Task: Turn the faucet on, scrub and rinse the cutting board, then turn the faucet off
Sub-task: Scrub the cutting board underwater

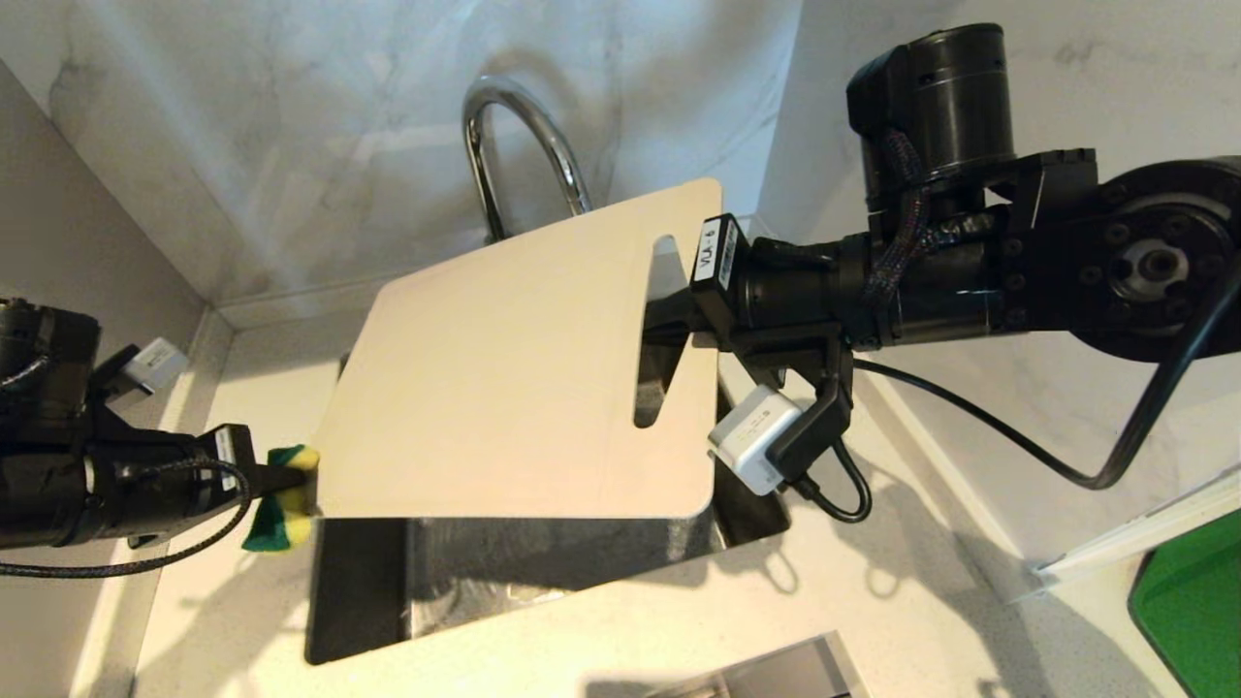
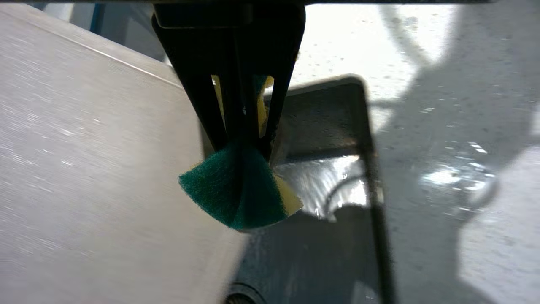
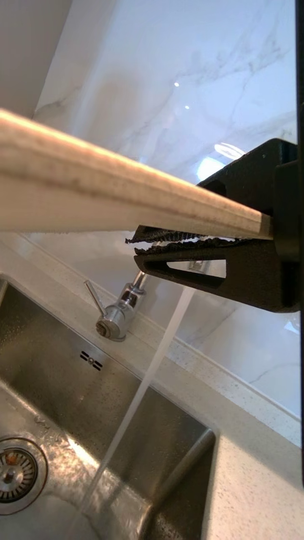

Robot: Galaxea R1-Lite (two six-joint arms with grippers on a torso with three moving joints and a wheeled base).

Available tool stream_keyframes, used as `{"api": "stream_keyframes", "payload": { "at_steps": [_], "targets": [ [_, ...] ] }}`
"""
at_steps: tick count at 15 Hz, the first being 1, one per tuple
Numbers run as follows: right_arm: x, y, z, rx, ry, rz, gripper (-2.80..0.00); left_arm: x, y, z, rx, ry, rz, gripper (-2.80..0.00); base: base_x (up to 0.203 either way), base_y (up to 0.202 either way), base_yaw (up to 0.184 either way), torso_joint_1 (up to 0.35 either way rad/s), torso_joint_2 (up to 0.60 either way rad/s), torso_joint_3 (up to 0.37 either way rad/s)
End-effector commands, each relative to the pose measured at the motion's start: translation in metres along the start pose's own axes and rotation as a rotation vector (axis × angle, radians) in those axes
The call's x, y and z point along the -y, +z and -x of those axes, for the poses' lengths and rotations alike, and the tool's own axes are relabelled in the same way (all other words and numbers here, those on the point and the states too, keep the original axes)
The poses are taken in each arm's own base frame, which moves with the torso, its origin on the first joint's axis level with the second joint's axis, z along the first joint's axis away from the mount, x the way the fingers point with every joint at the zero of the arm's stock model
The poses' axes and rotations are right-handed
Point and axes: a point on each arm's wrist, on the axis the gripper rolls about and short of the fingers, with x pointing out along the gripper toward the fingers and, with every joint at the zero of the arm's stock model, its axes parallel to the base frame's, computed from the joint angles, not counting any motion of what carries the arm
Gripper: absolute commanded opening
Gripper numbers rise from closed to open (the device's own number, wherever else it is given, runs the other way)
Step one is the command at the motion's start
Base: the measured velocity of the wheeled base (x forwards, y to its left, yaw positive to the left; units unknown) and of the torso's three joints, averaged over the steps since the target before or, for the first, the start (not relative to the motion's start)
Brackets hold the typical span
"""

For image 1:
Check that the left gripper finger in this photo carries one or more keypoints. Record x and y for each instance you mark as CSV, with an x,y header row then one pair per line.
x,y
278,479

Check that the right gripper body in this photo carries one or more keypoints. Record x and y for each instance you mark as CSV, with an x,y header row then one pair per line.
x,y
795,291

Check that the stainless steel sink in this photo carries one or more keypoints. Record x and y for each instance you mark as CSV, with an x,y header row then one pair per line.
x,y
504,572

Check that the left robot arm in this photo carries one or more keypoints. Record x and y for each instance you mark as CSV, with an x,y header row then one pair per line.
x,y
39,388

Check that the pale beige cutting board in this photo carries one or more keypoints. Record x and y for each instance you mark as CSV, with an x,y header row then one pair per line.
x,y
504,368

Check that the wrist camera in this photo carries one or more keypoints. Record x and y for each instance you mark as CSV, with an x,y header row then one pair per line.
x,y
157,366
751,441

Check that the white trim strip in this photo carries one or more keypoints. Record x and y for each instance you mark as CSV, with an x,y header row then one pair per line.
x,y
1134,533

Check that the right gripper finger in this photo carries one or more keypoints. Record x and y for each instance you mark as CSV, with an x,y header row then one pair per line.
x,y
669,322

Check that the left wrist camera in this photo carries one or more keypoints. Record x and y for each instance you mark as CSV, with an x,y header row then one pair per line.
x,y
157,366

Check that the green tray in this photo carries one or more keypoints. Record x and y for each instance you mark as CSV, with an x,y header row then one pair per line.
x,y
1197,611

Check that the yellow and green sponge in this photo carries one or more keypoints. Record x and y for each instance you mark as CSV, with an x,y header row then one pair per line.
x,y
281,523

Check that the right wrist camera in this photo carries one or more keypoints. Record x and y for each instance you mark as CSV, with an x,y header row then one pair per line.
x,y
751,441

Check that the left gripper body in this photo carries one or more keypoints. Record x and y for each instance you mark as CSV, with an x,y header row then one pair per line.
x,y
145,485

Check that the chrome gooseneck faucet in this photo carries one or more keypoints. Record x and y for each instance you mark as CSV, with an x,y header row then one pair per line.
x,y
482,126

